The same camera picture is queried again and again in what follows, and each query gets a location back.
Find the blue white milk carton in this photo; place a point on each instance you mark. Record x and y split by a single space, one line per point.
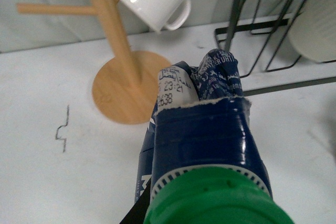
199 158

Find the black wire cup rack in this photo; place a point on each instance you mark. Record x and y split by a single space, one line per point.
268 62

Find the wooden mug tree stand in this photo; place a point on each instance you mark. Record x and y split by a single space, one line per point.
125 88

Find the cream ribbed mug left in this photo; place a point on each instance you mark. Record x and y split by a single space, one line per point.
312 33

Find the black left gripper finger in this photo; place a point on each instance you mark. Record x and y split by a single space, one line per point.
136 214

